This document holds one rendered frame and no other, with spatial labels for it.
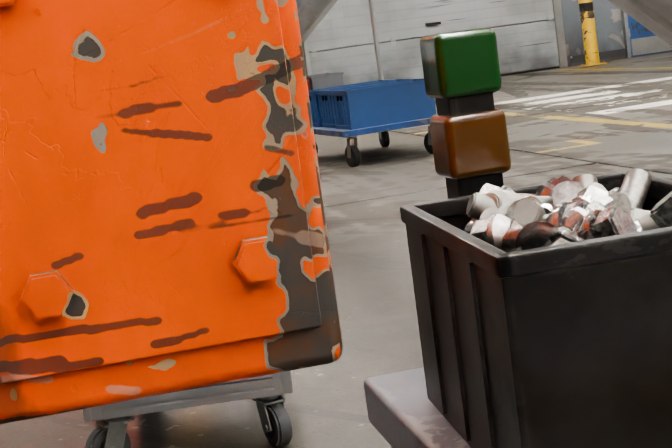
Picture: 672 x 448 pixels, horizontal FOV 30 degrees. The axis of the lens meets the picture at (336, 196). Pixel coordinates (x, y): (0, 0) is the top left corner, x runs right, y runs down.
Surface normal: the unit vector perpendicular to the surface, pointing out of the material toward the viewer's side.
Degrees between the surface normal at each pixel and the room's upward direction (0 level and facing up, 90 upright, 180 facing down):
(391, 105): 90
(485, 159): 90
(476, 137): 90
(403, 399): 0
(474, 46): 90
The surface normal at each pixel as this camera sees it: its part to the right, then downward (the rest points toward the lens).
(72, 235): 0.21, 0.09
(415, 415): -0.13, -0.98
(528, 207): -0.40, -0.18
